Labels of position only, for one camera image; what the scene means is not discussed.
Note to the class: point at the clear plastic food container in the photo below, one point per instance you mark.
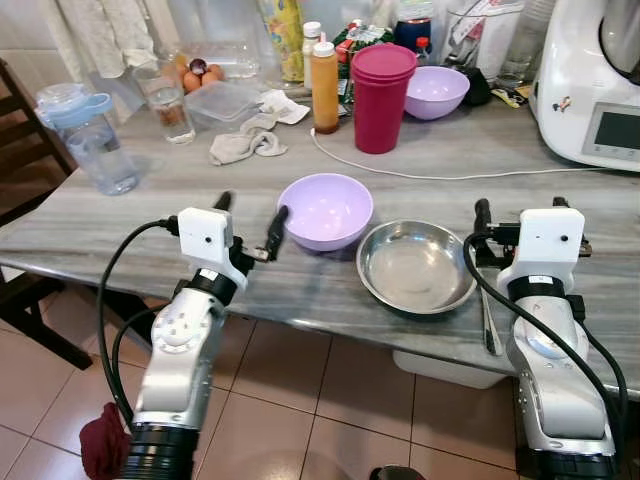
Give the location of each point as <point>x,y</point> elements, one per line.
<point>225,103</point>

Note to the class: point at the yellow printed bottle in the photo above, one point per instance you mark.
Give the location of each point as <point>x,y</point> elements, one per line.
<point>283,40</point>

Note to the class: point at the crumpled white cloth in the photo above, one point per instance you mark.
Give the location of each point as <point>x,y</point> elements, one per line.
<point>285,105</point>

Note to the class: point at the green red snack packet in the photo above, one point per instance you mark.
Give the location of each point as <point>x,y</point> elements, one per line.
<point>350,38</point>

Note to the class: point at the stacked clear plastic containers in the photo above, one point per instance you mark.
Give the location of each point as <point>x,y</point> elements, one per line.
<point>495,40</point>

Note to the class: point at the dark blue jar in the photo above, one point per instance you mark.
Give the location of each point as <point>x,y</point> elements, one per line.
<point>412,35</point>

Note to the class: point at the white kitchen appliance with screen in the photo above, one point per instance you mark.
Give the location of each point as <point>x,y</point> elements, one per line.
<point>570,80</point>

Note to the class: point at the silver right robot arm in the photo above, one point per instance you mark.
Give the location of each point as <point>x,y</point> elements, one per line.
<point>555,400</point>

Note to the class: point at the dark red cloth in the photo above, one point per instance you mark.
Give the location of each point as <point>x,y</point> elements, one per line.
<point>103,445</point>

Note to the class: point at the small lilac plastic bowl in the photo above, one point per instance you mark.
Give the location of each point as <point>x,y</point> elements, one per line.
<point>437,95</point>

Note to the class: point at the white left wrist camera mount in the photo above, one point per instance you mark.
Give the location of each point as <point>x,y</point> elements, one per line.
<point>205,238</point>

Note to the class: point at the metal cutlery piece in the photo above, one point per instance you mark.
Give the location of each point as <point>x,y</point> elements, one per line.
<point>488,330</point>

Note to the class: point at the magenta lidded plastic tumbler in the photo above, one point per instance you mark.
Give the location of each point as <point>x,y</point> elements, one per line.
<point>383,105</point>

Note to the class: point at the clear jug with blue lid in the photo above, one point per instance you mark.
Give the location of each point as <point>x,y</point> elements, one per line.
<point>100,150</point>

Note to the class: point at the stainless steel bowl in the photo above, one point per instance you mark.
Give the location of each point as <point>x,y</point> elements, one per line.
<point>415,270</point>

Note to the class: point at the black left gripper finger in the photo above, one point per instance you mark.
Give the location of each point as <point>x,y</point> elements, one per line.
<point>222,202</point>
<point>277,232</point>

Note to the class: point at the black robot foot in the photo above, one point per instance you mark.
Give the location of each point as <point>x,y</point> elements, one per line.
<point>397,473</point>

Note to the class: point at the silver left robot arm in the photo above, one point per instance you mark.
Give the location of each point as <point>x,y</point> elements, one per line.
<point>180,360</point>

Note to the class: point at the small black object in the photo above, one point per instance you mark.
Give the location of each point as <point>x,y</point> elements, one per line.
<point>477,88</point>

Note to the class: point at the large lilac plastic bowl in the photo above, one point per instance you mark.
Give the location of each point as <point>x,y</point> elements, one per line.
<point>330,215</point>

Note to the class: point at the beige hanging towel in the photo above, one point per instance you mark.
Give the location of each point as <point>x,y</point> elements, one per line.
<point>110,35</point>

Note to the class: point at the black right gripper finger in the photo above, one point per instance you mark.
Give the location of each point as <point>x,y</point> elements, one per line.
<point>482,215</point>
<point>560,203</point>

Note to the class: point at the dark wooden chair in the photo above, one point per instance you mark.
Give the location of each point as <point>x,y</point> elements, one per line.
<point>25,150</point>

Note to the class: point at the clear drinking glass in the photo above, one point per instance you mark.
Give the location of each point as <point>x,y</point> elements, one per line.
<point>172,115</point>

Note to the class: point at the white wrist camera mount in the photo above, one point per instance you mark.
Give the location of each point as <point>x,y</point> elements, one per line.
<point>205,238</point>
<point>545,245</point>

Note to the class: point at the crumpled grey rag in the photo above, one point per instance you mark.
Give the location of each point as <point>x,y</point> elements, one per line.
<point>235,148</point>

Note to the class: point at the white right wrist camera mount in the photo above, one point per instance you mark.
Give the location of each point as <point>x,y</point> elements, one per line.
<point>545,245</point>

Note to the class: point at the clear bowl with eggs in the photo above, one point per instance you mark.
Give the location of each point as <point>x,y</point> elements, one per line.
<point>205,72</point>

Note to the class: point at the white capped bottle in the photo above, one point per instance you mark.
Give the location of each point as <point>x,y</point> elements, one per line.
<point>311,35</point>

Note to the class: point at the orange sauce squeeze bottle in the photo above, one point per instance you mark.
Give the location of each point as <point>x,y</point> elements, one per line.
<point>325,95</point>

